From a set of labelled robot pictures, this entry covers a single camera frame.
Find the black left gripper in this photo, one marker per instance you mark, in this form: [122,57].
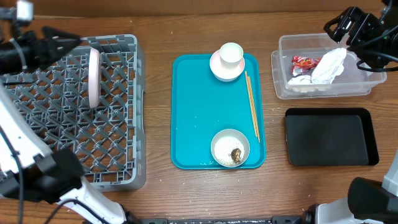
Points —
[45,60]

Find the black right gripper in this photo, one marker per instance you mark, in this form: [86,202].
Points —
[364,22]

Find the white round plate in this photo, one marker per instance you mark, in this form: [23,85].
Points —
[94,78]

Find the red snack wrapper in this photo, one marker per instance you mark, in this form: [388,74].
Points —
[300,64]

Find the small white tissue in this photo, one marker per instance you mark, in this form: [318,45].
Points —
[300,80]

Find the white paper cup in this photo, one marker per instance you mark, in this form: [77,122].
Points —
[231,55]

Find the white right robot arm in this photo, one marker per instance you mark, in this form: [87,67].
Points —
[368,201]

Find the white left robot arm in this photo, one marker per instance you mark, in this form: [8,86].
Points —
[35,173]

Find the grey dishwasher rack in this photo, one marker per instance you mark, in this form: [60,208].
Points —
[108,140]

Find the clear plastic bin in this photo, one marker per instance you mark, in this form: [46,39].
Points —
[352,81]

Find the black plastic tray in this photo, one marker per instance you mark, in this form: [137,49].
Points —
[330,137]

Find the pink shallow bowl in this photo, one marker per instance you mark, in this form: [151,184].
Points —
[222,72]

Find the teal plastic tray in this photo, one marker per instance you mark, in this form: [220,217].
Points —
[202,106]

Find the brown food piece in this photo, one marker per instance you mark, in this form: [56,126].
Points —
[236,155]

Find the grey bowl with rice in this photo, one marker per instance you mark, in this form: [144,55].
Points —
[224,142]

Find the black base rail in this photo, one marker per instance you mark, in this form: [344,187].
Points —
[273,220]

